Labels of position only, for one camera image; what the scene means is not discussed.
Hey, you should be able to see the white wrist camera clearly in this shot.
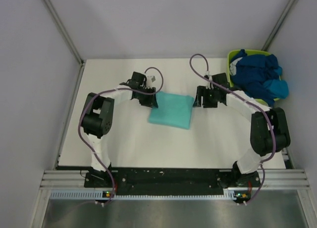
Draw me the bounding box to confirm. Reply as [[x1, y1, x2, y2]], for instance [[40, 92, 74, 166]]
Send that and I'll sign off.
[[204, 70, 212, 82], [146, 75, 156, 88]]

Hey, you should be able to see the teal t shirt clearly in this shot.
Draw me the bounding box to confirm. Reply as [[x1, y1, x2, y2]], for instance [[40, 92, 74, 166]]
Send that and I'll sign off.
[[148, 92, 194, 129]]

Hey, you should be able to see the green plastic bin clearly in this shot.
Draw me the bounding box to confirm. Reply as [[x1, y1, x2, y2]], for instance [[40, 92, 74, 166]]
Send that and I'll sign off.
[[227, 49, 283, 106]]

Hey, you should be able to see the left aluminium frame post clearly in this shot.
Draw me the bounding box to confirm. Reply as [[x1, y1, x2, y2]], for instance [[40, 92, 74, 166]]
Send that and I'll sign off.
[[41, 0, 84, 65]]

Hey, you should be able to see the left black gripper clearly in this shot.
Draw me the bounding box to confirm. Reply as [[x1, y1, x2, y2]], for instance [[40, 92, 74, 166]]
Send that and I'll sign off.
[[135, 86, 158, 108]]

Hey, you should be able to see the aluminium frame post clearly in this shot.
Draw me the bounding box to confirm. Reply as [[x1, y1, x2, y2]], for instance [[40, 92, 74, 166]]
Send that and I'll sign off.
[[41, 0, 84, 65], [261, 0, 299, 52]]

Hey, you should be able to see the dark blue t shirt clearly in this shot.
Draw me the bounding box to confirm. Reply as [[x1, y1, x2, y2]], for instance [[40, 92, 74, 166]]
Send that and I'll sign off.
[[231, 49, 280, 106]]

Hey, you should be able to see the right aluminium frame post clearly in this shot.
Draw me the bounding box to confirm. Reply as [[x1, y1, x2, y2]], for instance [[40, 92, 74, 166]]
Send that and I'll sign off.
[[261, 0, 299, 52]]

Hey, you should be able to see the grey slotted cable duct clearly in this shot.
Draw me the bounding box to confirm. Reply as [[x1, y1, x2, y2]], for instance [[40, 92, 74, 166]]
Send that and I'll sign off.
[[50, 190, 237, 201]]

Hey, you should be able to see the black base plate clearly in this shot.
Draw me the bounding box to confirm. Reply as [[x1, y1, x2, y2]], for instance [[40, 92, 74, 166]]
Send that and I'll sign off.
[[84, 167, 260, 195]]

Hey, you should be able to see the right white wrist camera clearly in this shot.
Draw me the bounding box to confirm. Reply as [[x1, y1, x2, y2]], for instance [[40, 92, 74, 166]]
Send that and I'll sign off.
[[204, 70, 212, 82]]

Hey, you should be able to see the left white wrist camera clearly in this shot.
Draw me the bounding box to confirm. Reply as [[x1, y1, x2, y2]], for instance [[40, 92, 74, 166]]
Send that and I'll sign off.
[[146, 75, 156, 88]]

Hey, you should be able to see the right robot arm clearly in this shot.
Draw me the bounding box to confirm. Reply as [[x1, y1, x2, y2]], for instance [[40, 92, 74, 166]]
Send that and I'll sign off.
[[193, 73, 290, 186]]

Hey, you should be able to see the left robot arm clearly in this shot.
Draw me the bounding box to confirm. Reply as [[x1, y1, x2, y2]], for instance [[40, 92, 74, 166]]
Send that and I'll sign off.
[[78, 72, 162, 187]]

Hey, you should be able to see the light blue t shirt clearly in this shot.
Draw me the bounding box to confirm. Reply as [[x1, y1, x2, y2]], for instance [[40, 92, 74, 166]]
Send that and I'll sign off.
[[263, 66, 289, 106]]

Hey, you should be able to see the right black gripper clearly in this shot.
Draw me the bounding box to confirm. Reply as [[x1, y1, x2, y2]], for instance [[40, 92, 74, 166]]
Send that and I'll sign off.
[[193, 86, 218, 109]]

